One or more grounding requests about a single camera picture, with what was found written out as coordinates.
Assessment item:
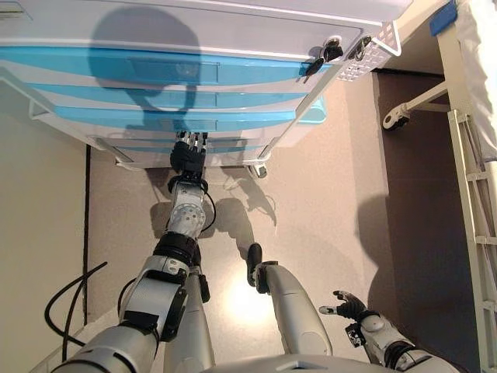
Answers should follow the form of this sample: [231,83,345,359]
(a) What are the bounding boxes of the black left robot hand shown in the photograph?
[169,131,209,174]

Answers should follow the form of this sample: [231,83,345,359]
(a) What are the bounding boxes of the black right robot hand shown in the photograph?
[318,289,368,322]

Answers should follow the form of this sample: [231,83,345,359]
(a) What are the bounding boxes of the silver robot torso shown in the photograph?
[215,351,376,373]

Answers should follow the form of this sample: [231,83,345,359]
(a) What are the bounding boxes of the black right robot foot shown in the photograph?
[246,242,264,288]

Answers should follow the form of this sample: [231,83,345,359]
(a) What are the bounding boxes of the black floor strip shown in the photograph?
[83,147,92,323]

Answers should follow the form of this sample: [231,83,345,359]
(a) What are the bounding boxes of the white medical cart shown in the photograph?
[0,0,415,172]

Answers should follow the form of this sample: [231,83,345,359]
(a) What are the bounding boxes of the black cart keys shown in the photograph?
[297,37,345,85]

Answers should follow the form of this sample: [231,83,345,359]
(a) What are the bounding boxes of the bed caster wheel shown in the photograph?
[382,110,409,132]

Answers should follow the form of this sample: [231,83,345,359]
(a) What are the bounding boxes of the metal cart side latch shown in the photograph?
[347,34,374,61]

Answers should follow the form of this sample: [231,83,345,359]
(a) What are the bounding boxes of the white perforated side basket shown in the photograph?
[335,17,403,82]

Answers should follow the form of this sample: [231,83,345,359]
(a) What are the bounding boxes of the cart label sticker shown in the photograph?
[0,0,32,23]

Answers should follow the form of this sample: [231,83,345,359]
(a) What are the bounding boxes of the white bed sheet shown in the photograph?
[456,0,497,160]

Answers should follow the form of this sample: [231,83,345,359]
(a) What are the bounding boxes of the blue bed corner bumper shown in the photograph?
[429,0,460,37]

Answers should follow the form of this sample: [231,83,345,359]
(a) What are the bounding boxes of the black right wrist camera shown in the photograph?
[344,322,368,347]

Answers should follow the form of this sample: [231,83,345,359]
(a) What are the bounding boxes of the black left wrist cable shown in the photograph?
[196,180,217,239]

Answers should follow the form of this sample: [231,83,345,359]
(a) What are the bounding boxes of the white bed side rail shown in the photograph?
[446,108,497,373]

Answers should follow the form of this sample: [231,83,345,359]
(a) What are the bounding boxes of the thick looping floor cable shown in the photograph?
[44,261,109,349]

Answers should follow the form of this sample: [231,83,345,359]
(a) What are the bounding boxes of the white hospital bed frame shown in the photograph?
[395,0,497,164]

